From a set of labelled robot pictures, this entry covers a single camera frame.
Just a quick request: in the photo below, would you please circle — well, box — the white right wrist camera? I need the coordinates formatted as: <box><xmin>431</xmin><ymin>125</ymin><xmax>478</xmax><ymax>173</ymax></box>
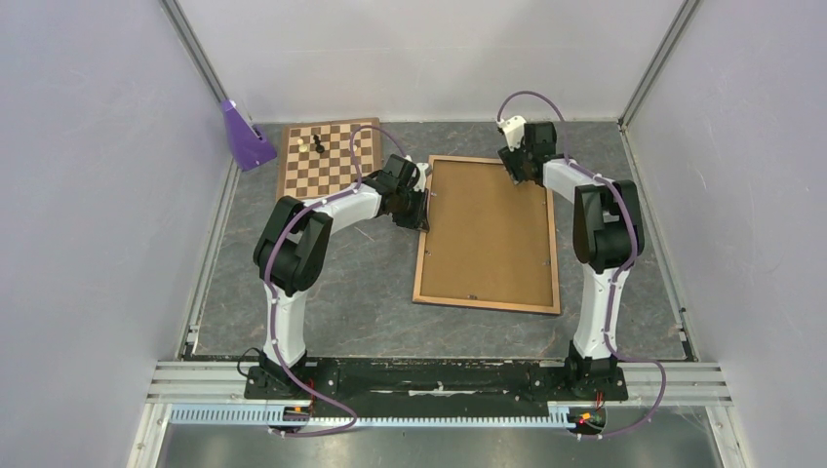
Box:
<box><xmin>496</xmin><ymin>115</ymin><xmax>527</xmax><ymax>151</ymax></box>

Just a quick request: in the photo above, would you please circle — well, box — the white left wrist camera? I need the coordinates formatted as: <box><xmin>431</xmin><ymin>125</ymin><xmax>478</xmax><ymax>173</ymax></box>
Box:
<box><xmin>413</xmin><ymin>163</ymin><xmax>432</xmax><ymax>192</ymax></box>

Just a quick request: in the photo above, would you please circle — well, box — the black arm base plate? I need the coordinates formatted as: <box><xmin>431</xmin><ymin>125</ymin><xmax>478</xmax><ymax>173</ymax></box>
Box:
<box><xmin>236</xmin><ymin>357</ymin><xmax>629</xmax><ymax>407</ymax></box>

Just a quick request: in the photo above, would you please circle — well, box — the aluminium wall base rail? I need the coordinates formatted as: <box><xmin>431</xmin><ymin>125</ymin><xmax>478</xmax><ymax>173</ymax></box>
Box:
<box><xmin>176</xmin><ymin>161</ymin><xmax>240</xmax><ymax>360</ymax></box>

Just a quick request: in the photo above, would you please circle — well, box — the purple wedge stand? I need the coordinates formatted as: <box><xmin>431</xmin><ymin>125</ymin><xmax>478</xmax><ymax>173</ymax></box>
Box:
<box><xmin>220</xmin><ymin>99</ymin><xmax>278</xmax><ymax>172</ymax></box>

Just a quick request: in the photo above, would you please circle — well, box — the wooden chessboard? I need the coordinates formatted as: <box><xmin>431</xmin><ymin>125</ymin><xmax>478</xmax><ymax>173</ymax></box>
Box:
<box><xmin>276</xmin><ymin>118</ymin><xmax>382</xmax><ymax>200</ymax></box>

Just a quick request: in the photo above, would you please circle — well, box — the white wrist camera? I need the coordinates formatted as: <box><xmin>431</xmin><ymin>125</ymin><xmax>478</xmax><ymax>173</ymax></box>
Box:
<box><xmin>496</xmin><ymin>115</ymin><xmax>527</xmax><ymax>151</ymax></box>
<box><xmin>413</xmin><ymin>163</ymin><xmax>432</xmax><ymax>192</ymax></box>

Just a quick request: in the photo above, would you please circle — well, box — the black chess piece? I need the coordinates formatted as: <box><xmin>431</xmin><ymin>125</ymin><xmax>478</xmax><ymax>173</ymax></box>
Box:
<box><xmin>312</xmin><ymin>135</ymin><xmax>326</xmax><ymax>154</ymax></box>

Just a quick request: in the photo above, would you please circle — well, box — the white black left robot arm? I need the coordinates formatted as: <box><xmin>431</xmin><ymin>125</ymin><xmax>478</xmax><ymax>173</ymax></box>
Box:
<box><xmin>253</xmin><ymin>154</ymin><xmax>431</xmax><ymax>398</ymax></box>

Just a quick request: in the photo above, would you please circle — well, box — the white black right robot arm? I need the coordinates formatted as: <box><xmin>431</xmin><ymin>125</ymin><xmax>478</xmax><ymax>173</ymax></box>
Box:
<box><xmin>497</xmin><ymin>116</ymin><xmax>645</xmax><ymax>398</ymax></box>

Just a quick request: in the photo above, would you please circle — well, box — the slotted cable duct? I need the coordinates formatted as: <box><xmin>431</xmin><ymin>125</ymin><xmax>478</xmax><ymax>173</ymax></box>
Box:
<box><xmin>169</xmin><ymin>403</ymin><xmax>609</xmax><ymax>429</ymax></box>

